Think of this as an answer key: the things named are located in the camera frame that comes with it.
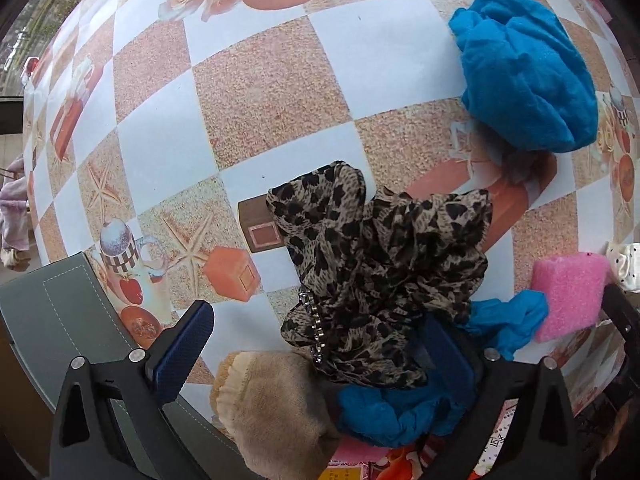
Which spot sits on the small blue crinkled cloth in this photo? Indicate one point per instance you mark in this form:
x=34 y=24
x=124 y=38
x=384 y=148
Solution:
x=390 y=415

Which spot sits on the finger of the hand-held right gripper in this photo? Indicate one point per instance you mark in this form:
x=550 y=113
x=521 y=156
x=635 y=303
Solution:
x=622 y=315

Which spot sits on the pink sponge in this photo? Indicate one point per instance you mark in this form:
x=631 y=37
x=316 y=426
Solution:
x=570 y=295

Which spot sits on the checkered printed tablecloth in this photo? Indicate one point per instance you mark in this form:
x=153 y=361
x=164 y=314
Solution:
x=280 y=85

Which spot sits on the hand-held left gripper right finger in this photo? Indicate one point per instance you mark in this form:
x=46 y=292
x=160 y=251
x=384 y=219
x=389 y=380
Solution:
x=447 y=355

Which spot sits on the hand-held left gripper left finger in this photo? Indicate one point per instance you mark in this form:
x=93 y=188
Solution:
x=185 y=355

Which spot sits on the large blue crinkled cloth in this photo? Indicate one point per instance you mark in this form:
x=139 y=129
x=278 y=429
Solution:
x=525 y=70

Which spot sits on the printed paper sheet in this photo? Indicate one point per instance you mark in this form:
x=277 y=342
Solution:
x=360 y=467

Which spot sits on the pale pink cloth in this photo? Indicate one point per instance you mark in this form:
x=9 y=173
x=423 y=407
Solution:
x=12 y=210

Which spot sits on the leopard print scrunchie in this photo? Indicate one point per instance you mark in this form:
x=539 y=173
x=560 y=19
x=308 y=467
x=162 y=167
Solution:
x=375 y=260

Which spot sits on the white polka dot scrunchie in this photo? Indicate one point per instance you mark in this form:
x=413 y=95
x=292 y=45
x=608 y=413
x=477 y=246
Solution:
x=627 y=265

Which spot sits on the beige knit hat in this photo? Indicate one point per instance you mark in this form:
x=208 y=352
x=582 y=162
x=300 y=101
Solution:
x=280 y=410

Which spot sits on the grey storage box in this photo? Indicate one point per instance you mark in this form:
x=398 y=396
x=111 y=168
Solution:
x=50 y=320

